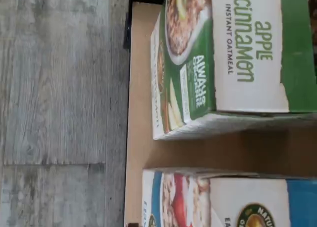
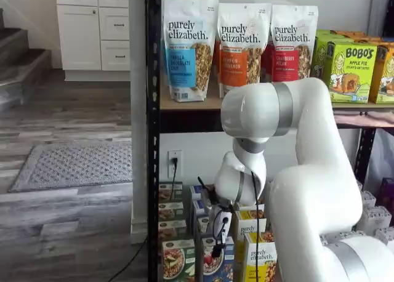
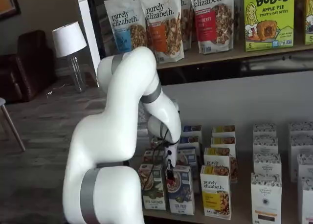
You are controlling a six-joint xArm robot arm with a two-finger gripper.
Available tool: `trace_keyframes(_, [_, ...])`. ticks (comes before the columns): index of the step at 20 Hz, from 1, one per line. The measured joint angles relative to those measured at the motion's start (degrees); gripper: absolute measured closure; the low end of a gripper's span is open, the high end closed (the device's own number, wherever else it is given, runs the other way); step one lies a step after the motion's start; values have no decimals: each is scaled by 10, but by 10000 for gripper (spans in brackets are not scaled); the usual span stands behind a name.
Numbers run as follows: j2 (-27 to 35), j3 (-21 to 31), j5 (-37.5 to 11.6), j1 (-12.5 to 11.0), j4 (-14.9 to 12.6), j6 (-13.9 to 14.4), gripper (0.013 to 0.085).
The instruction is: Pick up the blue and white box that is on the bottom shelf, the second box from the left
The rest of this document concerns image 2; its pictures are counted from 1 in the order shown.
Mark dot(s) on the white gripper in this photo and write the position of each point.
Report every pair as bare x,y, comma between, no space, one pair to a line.
227,228

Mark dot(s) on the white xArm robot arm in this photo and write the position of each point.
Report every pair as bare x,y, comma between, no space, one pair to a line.
307,202

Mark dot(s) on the yellow white granola box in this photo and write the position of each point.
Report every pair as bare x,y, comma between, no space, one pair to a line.
260,259
246,228

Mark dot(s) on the green oatmeal box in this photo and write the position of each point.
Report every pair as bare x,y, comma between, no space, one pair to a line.
178,260
167,191
170,211
172,229

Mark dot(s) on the high wooden shelf board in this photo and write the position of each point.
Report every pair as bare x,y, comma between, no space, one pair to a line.
200,105

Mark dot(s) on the purple box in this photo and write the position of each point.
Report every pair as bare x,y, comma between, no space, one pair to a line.
388,192

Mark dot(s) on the black metal shelf rack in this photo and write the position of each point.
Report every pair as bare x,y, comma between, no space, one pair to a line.
153,78

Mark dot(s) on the green Bobo's snack box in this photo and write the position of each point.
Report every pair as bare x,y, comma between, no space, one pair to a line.
354,75
320,57

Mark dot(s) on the white patterned carton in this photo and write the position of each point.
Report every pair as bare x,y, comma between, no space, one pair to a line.
375,217
386,234
367,199
269,191

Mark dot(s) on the grey patterned floor rug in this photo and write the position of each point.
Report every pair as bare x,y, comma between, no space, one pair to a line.
77,165

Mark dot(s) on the orange label granola bag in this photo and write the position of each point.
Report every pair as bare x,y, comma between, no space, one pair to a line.
216,60
234,66

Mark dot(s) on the blue label granola bag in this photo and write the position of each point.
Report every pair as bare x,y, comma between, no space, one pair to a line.
184,63
164,63

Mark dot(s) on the red label granola bag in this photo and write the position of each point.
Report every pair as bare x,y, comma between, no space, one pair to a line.
266,60
289,63

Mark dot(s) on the white drawer cabinet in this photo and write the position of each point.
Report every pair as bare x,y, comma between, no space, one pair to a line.
80,38

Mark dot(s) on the grey wooden stairs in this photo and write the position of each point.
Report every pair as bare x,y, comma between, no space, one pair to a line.
18,63

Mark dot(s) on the white wall outlet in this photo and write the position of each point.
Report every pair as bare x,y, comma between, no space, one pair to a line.
170,172

